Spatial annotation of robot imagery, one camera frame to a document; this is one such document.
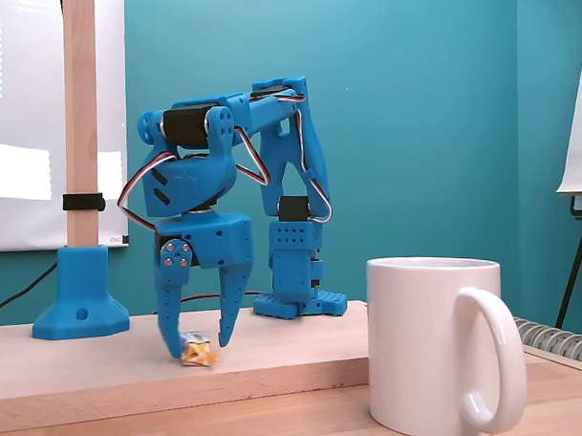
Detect yellow white sweet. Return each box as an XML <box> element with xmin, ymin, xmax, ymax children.
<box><xmin>178</xmin><ymin>332</ymin><xmax>220</xmax><ymax>368</ymax></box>

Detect white ceramic mug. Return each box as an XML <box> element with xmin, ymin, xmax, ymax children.
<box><xmin>360</xmin><ymin>253</ymin><xmax>533</xmax><ymax>436</ymax></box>

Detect light wooden base board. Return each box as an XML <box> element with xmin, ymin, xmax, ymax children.
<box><xmin>0</xmin><ymin>287</ymin><xmax>372</xmax><ymax>436</ymax></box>

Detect black flip chart stand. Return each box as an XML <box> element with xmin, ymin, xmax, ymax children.
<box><xmin>554</xmin><ymin>193</ymin><xmax>582</xmax><ymax>331</ymax></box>

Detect red and black power cable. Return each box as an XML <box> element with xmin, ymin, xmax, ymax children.
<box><xmin>152</xmin><ymin>287</ymin><xmax>264</xmax><ymax>319</ymax></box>

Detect blue printed post base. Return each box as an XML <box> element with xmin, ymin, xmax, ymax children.
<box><xmin>32</xmin><ymin>241</ymin><xmax>134</xmax><ymax>343</ymax></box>

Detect black strap on post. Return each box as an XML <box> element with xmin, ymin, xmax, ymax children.
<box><xmin>61</xmin><ymin>189</ymin><xmax>106</xmax><ymax>213</ymax></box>

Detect wooden camera post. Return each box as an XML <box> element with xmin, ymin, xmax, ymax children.
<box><xmin>52</xmin><ymin>0</ymin><xmax>108</xmax><ymax>249</ymax></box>

